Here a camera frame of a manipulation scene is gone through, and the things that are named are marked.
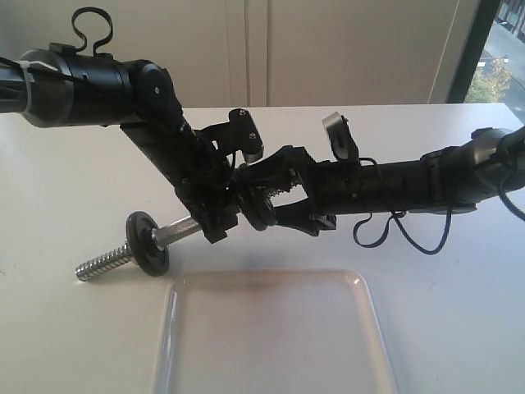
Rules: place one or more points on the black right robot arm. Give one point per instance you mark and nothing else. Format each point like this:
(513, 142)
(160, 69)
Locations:
(293, 190)

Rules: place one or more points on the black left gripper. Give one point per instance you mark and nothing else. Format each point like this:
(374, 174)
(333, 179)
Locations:
(200, 173)

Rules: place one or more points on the white rectangular tray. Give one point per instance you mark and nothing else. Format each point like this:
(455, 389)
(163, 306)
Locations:
(272, 331)

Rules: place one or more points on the black weight plate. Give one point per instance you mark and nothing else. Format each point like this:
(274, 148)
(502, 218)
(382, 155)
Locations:
(139, 235)
(257, 208)

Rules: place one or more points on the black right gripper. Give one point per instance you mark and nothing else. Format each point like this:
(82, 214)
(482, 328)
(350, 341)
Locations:
(333, 188)

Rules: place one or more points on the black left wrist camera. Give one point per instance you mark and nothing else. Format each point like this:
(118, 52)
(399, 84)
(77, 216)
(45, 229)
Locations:
(239, 134)

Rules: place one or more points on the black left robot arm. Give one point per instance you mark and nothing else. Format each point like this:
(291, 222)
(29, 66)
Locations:
(58, 89)

